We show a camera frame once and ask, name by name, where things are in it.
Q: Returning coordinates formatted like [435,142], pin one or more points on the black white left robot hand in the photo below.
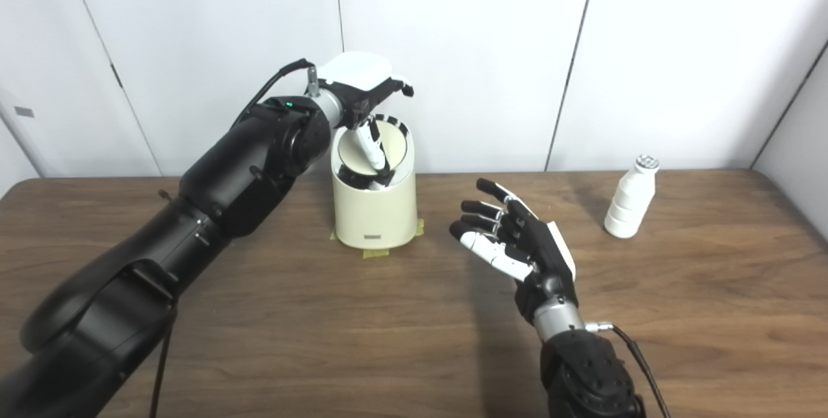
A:
[356,72]

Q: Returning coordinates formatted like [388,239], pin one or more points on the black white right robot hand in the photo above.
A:
[543,250]

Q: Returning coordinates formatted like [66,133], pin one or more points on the small white plastic bottle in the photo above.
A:
[629,204]

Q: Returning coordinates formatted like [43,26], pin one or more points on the cream-colored lidded bin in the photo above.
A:
[375,217]

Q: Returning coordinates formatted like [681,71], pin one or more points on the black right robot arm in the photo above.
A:
[588,379]

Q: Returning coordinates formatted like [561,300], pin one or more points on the black wall panel hinge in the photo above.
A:
[116,76]

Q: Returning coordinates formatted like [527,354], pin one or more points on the grey wall label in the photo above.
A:
[24,112]

